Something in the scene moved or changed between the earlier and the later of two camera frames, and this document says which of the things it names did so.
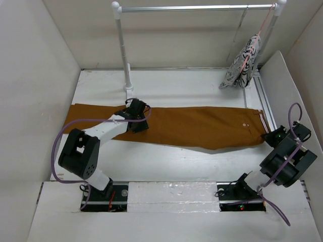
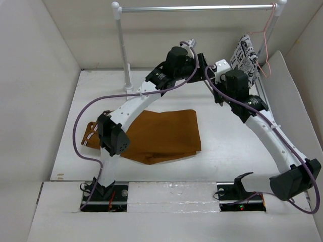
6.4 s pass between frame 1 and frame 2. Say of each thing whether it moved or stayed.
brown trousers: moved
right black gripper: moved
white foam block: stayed
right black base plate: stayed
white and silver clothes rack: stayed
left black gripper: moved
